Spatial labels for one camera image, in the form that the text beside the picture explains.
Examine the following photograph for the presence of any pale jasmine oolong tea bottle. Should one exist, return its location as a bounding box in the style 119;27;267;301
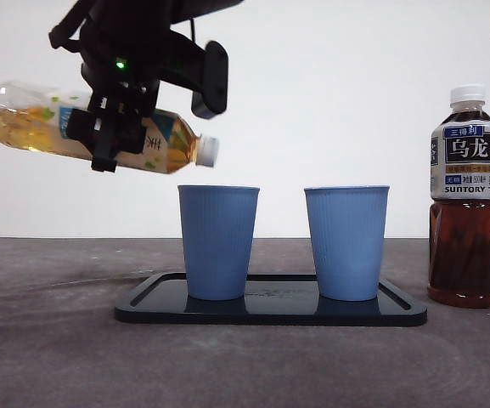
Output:
0;81;221;175

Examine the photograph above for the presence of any dark oolong tea bottle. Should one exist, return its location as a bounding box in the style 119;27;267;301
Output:
426;83;490;309

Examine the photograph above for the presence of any blue ribbed plastic cup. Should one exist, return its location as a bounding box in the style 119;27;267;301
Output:
302;184;391;303
177;184;261;302

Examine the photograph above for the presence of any dark blue rectangular tray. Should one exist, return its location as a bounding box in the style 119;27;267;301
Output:
114;272;428;328

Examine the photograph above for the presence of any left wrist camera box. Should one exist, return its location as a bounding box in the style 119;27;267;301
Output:
190;40;230;120

